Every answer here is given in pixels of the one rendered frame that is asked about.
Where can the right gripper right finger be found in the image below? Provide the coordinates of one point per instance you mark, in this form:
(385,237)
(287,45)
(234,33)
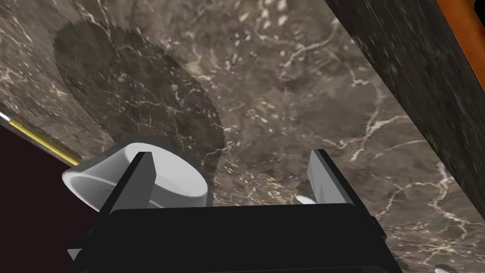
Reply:
(325,182)

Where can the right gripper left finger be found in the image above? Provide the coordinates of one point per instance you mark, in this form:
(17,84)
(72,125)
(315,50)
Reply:
(136,182)

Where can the white bowl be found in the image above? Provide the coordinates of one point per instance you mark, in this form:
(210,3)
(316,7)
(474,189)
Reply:
(170,178)

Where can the yellow pencil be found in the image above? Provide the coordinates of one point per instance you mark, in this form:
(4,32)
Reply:
(41,141)

